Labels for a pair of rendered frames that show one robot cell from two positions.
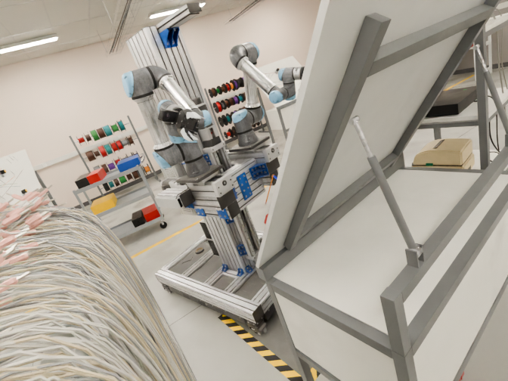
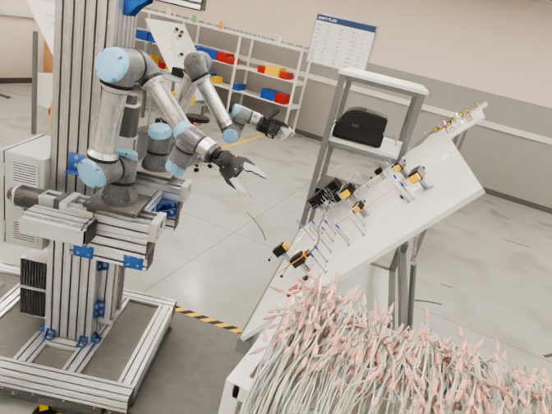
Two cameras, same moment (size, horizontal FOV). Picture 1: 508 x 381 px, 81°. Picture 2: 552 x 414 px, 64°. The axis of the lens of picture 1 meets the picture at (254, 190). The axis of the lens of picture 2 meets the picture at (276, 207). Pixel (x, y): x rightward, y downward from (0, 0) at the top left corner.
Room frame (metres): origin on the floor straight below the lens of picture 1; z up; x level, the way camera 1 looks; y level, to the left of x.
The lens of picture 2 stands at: (0.14, 1.13, 1.99)
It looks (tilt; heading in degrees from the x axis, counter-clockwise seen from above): 22 degrees down; 312
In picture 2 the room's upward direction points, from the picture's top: 13 degrees clockwise
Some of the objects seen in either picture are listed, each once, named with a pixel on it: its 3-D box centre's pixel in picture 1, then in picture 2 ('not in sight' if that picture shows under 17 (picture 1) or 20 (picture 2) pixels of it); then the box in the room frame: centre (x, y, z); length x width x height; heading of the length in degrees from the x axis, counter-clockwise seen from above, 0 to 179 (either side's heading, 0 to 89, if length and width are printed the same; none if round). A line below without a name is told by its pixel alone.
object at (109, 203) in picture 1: (127, 200); not in sight; (4.16, 1.76, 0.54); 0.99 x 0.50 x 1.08; 106
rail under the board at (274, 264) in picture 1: (342, 207); (279, 277); (1.39, -0.41, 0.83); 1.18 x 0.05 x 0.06; 122
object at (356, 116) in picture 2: not in sight; (361, 124); (1.70, -1.19, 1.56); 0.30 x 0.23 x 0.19; 34
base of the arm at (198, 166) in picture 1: (196, 165); (120, 188); (1.81, 0.28, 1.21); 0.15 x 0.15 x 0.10
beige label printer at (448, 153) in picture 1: (441, 157); not in sight; (1.70, -1.18, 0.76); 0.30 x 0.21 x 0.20; 36
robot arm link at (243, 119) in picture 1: (242, 120); (159, 137); (2.15, -0.08, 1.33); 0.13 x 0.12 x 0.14; 133
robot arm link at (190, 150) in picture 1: (187, 147); (121, 163); (1.80, 0.29, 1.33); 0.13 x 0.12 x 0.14; 116
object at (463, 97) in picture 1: (438, 103); (340, 190); (1.73, -1.22, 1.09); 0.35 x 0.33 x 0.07; 122
